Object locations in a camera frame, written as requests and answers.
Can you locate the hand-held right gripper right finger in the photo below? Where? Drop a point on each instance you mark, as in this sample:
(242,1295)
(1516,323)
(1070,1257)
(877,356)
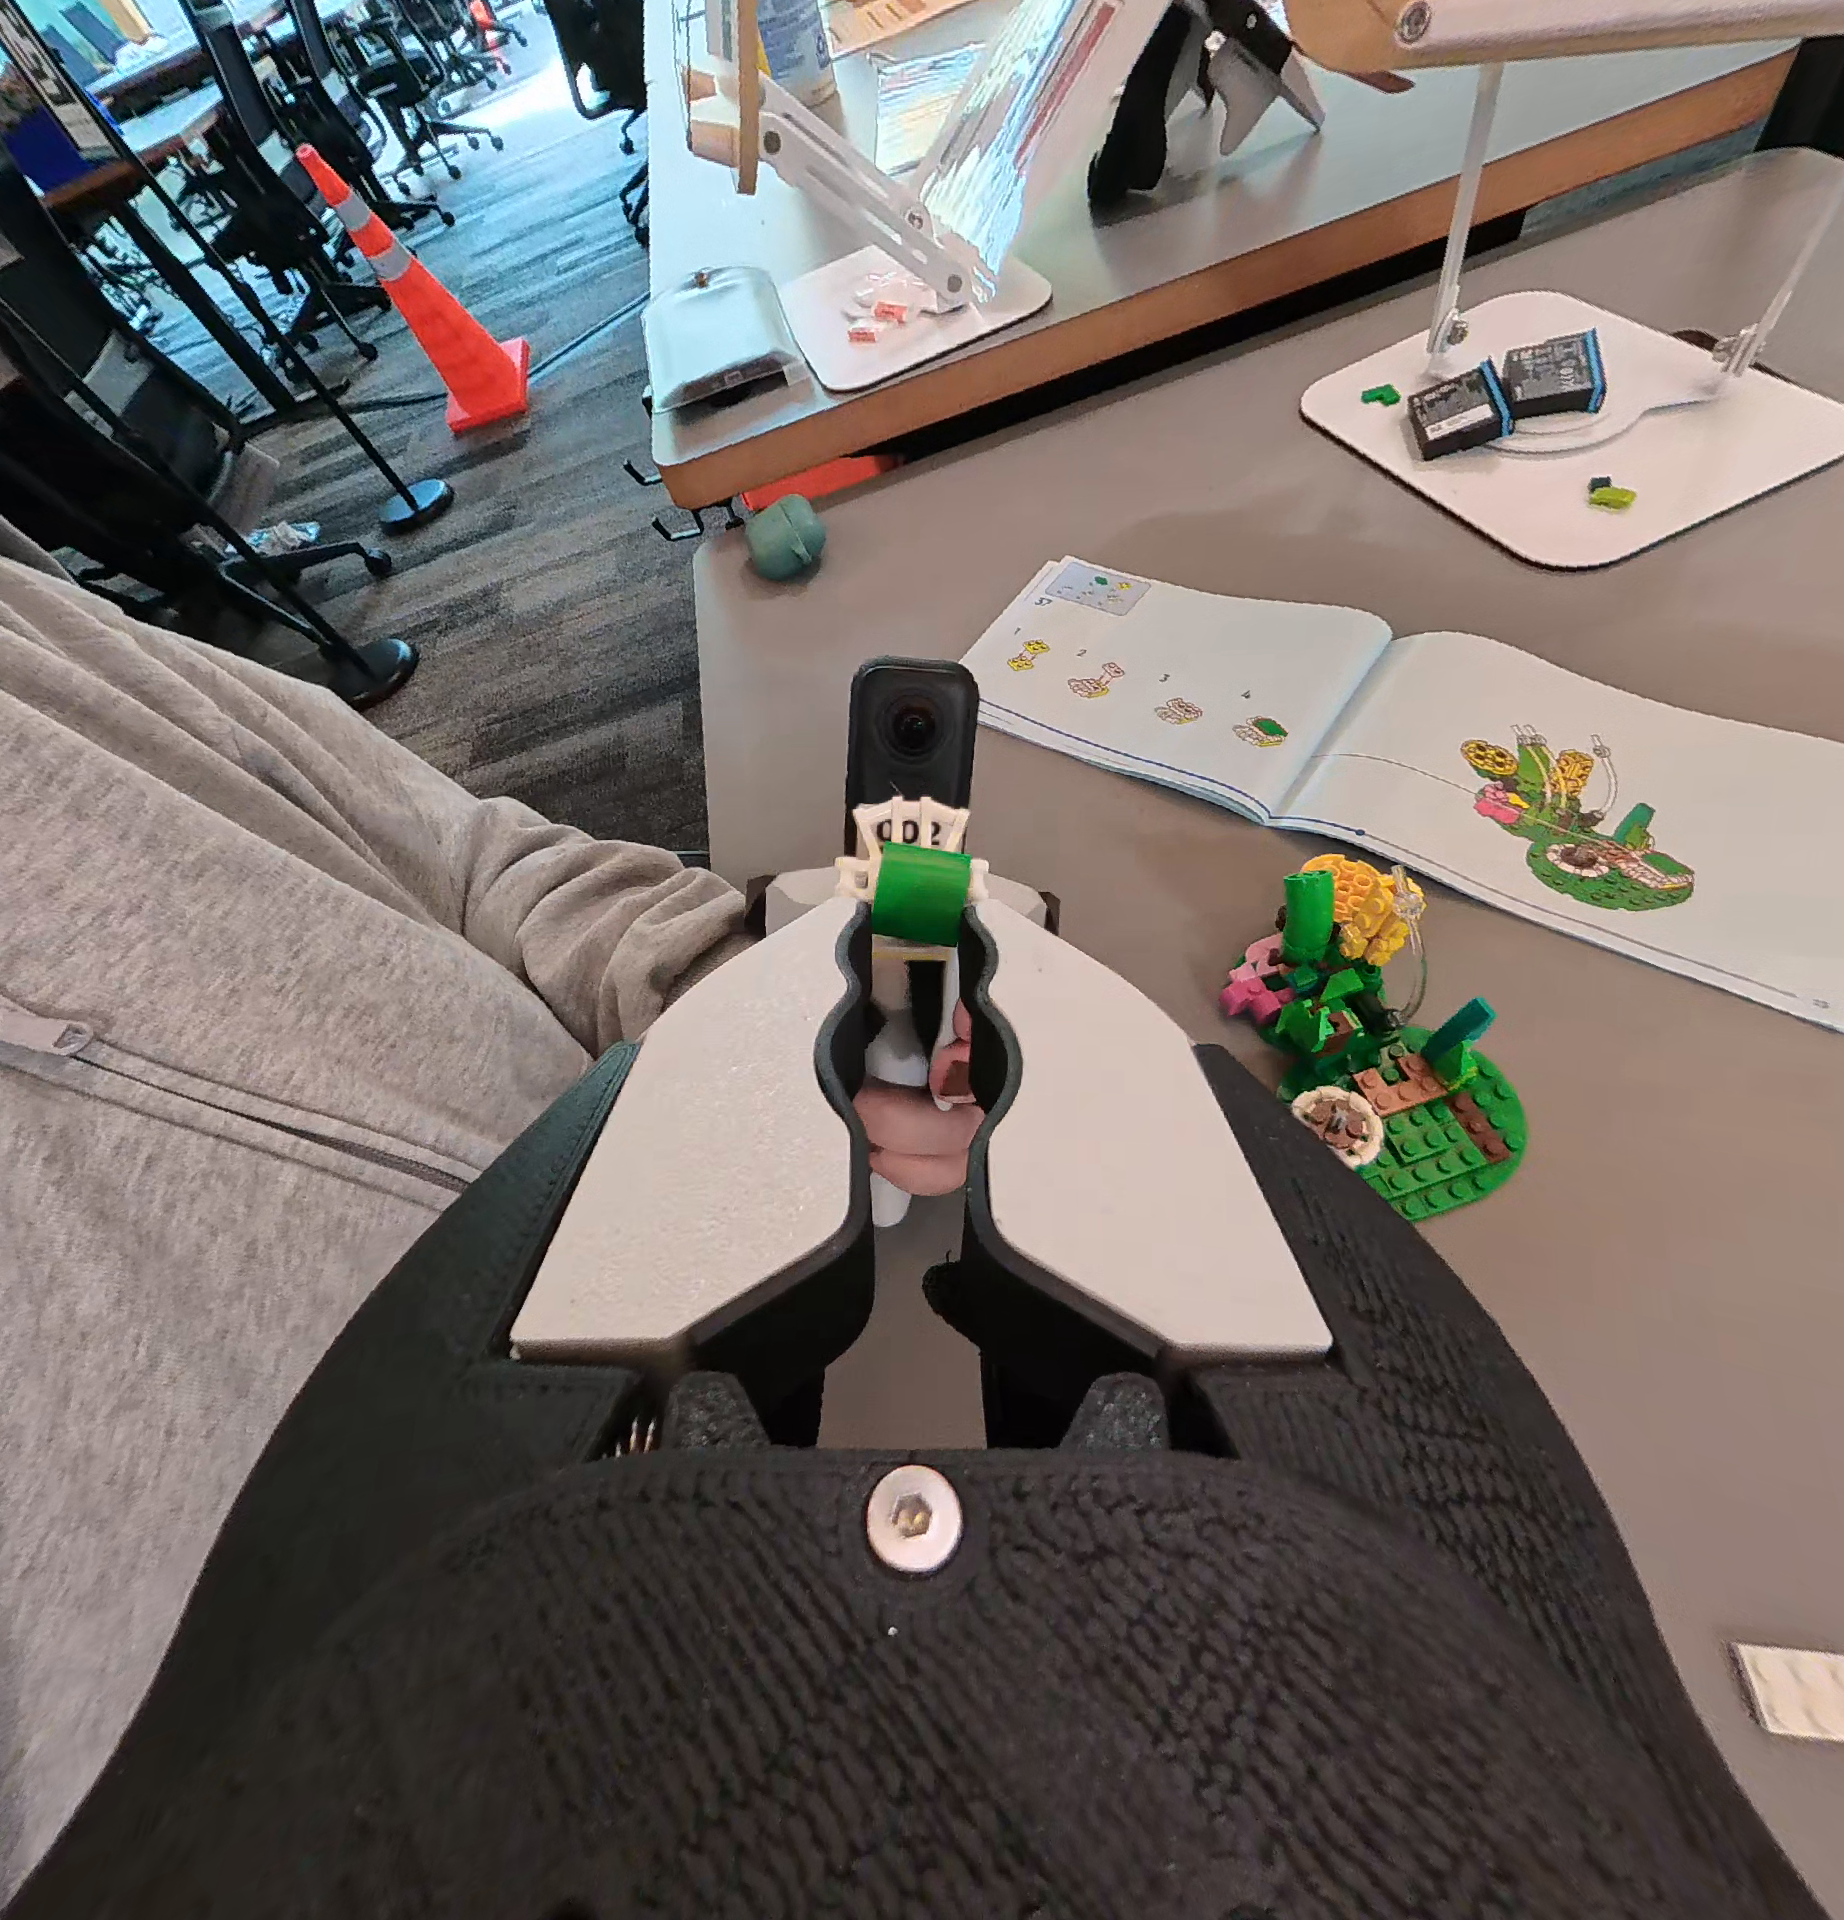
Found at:
(1133,1184)

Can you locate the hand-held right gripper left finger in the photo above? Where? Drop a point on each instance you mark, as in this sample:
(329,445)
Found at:
(713,1170)

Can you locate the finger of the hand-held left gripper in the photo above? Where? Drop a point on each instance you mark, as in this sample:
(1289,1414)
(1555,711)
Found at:
(1014,908)
(803,908)

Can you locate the small white green lego subassembly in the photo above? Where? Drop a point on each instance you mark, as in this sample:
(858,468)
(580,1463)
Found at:
(924,893)

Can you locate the person's left forearm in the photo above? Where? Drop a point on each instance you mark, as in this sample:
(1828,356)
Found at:
(607,915)

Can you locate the green lego flower model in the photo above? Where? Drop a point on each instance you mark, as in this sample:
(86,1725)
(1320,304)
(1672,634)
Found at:
(1386,1081)

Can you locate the lego instruction booklet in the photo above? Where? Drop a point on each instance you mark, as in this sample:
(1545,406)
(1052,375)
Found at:
(1462,780)

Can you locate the small lime green lego piece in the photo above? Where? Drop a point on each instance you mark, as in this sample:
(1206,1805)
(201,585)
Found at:
(1614,491)

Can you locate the white square lego plate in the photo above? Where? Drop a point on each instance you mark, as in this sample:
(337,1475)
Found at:
(1814,1693)

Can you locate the person's left hand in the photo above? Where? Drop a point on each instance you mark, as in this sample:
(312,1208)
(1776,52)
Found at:
(923,1141)

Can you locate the teal rounded object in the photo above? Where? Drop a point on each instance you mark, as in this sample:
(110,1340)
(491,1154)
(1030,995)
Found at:
(790,541)

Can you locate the small orange white pieces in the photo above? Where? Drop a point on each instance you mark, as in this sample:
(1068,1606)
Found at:
(880,308)

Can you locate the silver flat device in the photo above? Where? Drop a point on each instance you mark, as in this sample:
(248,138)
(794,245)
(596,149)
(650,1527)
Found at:
(713,338)

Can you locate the person's grey hoodie torso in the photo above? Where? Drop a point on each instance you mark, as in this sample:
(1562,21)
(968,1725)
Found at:
(187,1051)

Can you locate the grey desk with wooden edge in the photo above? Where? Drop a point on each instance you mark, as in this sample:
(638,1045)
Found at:
(1252,255)

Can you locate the glossy open booklet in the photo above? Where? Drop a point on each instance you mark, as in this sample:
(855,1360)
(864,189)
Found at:
(1026,135)

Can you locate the orange traffic cone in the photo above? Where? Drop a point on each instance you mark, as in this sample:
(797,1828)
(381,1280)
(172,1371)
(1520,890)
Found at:
(442,330)

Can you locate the black grey device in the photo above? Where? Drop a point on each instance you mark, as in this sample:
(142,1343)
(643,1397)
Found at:
(1162,90)

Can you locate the white plastic bottle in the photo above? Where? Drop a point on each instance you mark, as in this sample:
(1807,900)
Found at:
(797,44)

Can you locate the black metal floor stand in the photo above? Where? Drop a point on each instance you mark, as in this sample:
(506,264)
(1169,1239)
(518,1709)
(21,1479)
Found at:
(262,435)

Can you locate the black office chair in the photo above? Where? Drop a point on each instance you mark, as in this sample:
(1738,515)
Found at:
(412,90)

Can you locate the wooden stand top board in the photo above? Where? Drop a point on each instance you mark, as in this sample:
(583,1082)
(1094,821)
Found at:
(1613,26)

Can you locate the black camera battery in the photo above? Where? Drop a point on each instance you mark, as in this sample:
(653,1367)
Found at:
(1553,372)
(1454,412)

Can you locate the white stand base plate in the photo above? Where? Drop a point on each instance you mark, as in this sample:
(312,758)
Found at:
(1686,450)

